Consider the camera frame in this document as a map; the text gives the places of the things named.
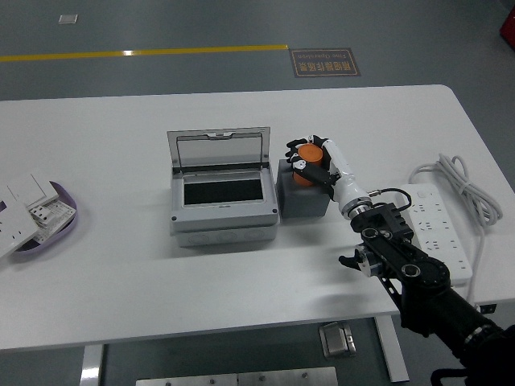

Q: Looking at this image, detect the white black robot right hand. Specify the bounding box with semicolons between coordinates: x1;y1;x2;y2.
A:
285;134;372;216

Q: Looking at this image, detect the black webbing strap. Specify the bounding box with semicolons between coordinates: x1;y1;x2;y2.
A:
430;367;470;386

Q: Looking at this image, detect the red bin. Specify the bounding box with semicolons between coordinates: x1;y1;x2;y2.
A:
498;6;515;42

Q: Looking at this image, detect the grey cube block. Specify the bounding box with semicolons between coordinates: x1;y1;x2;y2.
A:
277;158;332;220

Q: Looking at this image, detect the metal floor socket box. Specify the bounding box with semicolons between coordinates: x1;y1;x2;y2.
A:
319;321;357;359

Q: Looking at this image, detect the yellow floor tape line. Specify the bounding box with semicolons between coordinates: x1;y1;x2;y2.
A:
0;43;290;64

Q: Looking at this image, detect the white table leg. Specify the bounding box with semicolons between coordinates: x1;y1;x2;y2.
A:
79;344;105;386
373;316;411;384

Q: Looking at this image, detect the metal base plate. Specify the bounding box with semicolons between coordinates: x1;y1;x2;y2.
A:
135;366;340;386

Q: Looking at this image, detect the grey junction box clear lid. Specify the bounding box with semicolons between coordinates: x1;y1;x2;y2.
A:
166;126;281;248

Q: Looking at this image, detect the white power strip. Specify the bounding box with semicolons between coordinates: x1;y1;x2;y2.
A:
395;183;474;287

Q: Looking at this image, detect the orange cylinder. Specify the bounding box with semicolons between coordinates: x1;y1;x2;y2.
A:
292;143;325;187

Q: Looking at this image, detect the white power cord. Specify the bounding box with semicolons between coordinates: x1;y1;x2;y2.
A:
407;152;505;307

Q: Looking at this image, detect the brown floor sign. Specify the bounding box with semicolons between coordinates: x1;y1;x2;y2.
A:
289;47;362;79

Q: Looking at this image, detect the white wall switch panel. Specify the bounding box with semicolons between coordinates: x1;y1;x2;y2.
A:
6;172;62;209

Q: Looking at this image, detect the large white socket panel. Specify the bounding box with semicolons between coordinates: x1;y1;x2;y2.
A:
0;199;42;259

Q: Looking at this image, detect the white socket module with holes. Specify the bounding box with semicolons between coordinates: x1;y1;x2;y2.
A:
27;199;77;244

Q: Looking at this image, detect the purple plastic tray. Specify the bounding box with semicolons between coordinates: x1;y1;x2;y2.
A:
7;180;79;263

